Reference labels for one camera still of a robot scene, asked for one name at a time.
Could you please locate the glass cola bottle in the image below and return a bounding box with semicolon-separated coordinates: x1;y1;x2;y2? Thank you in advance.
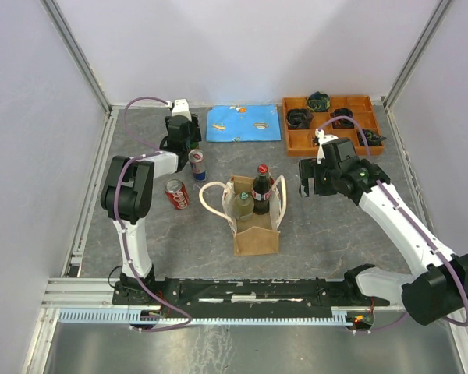
251;164;272;215

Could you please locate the clear glass soda bottle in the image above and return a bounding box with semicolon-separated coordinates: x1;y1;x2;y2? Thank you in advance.
233;192;254;221

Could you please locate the watermelon print canvas bag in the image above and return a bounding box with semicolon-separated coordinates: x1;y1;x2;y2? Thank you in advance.
199;175;288;256

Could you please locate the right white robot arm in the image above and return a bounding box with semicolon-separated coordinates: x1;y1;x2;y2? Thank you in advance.
299;130;468;327

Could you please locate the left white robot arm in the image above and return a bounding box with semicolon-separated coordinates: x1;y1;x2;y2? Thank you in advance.
101;114;201;304

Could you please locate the blue silver energy drink can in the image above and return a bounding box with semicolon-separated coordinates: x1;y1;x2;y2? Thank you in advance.
188;149;207;182

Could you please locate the blue printed cloth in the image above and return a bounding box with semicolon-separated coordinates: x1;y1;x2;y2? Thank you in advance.
206;104;282;143

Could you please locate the rolled dark sock right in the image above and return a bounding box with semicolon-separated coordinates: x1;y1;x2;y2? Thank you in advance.
357;129;386;147

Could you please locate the rolled dark sock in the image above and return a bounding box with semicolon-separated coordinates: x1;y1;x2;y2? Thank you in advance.
357;129;386;147
306;91;331;112

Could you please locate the rolled black sock middle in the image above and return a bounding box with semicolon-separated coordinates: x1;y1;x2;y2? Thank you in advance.
331;108;355;129

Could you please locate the rolled black sock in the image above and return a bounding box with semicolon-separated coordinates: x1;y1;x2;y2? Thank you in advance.
331;108;355;129
286;108;314;130

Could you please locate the rolled black sock left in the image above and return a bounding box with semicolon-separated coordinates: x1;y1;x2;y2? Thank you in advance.
286;108;314;130

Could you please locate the orange compartment tray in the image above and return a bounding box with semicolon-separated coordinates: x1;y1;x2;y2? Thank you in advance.
282;95;385;157

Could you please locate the red cola can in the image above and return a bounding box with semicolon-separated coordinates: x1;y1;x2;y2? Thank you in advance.
165;179;190;210

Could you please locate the rolled dark sock top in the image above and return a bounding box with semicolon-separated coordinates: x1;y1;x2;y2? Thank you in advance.
306;91;331;112

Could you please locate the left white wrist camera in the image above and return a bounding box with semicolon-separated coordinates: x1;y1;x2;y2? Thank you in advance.
166;99;192;121

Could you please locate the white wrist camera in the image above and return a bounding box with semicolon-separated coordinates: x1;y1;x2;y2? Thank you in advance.
314;129;338;164
166;99;192;121

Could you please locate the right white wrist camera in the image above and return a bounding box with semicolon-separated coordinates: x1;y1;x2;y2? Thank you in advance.
314;129;338;164

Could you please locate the right aluminium frame post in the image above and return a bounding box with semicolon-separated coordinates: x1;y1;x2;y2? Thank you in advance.
382;0;453;110

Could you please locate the aluminium frame post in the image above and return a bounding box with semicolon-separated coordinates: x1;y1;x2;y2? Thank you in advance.
382;0;453;110
40;0;112;113

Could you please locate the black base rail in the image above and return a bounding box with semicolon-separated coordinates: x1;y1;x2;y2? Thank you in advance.
112;278;388;318

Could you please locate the left aluminium frame post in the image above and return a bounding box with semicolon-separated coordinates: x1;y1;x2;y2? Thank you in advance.
40;0;112;113

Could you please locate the light blue cable duct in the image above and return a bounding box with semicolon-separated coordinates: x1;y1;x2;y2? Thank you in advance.
58;308;352;327

